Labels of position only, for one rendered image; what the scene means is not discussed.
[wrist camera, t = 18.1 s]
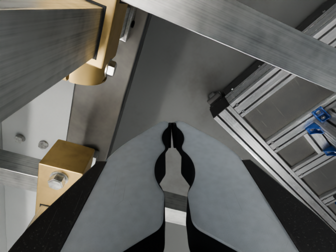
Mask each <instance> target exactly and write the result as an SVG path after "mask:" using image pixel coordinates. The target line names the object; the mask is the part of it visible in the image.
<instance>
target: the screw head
mask: <svg viewBox="0 0 336 252"><path fill-rule="evenodd" d="M68 181H69V177H68V176H67V175H66V174H65V173H64V172H61V171H54V172H52V173H51V174H50V176H49V180H48V181H47V182H48V185H49V187H50V188H52V189H55V190H59V189H61V188H63V187H64V185H65V184H66V183H67V182H68Z"/></svg>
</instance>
